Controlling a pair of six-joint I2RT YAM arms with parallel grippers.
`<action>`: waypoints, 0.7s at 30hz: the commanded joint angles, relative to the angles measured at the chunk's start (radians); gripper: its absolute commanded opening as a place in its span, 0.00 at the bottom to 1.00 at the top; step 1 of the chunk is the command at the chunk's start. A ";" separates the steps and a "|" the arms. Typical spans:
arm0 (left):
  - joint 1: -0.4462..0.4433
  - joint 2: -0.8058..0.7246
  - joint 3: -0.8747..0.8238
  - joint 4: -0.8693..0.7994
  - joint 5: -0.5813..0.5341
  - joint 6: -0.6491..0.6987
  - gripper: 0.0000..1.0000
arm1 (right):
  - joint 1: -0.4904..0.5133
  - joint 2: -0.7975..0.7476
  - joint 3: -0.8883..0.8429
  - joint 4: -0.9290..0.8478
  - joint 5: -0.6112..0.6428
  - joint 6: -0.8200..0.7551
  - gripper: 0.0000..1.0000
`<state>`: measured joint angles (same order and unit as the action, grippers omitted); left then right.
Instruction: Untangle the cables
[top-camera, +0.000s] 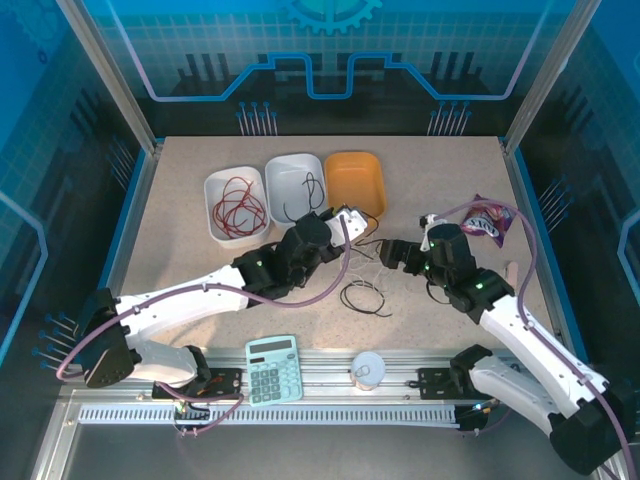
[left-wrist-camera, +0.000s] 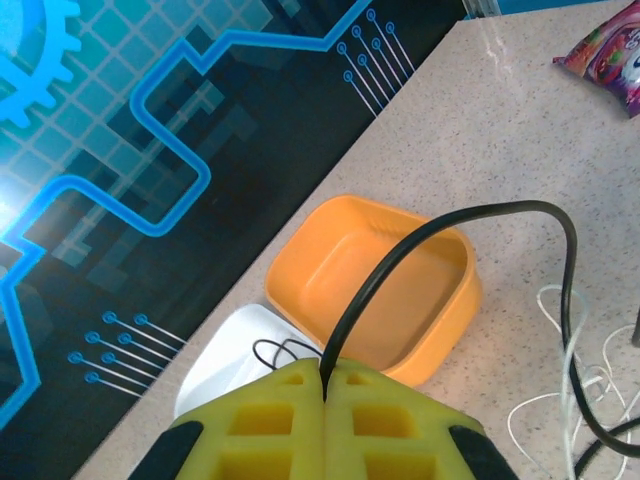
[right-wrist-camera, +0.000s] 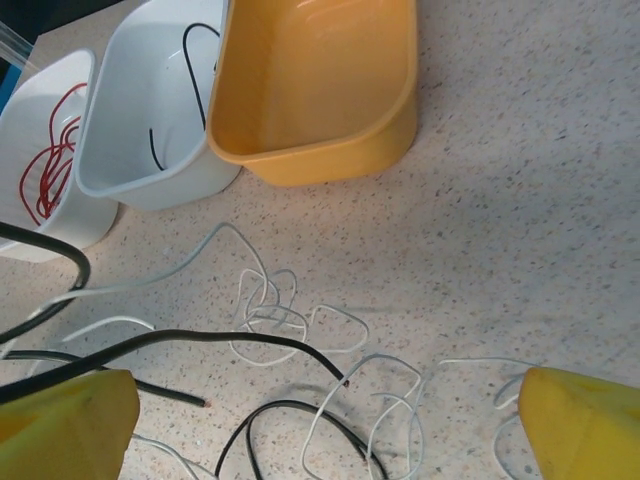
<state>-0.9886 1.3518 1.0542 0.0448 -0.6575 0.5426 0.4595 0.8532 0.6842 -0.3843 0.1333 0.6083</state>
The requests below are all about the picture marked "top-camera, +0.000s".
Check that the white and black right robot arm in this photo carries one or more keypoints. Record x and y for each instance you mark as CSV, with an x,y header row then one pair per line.
x,y
525,345

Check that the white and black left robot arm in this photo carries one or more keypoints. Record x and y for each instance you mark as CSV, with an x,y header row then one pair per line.
x,y
190,305

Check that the orange plastic tray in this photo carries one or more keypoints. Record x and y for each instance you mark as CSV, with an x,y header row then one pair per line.
x,y
355,182

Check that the purple candy bag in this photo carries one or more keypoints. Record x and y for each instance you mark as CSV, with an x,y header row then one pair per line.
x,y
487,225

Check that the small beige block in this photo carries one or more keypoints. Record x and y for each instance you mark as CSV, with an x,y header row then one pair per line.
x,y
511,275

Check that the large white plastic tray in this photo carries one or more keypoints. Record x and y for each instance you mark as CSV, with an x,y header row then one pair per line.
x,y
290,175

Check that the small white plastic tray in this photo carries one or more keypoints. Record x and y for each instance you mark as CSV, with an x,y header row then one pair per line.
x,y
215,177

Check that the silver tin can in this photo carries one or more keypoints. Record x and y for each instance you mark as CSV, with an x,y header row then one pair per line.
x,y
368,372

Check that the light green calculator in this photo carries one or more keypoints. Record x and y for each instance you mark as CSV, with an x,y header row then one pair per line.
x,y
272,370

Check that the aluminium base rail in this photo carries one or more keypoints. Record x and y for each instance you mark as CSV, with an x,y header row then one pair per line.
x,y
325,360

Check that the aluminium frame post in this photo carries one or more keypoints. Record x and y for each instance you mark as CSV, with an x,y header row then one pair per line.
x,y
545,80
116,80

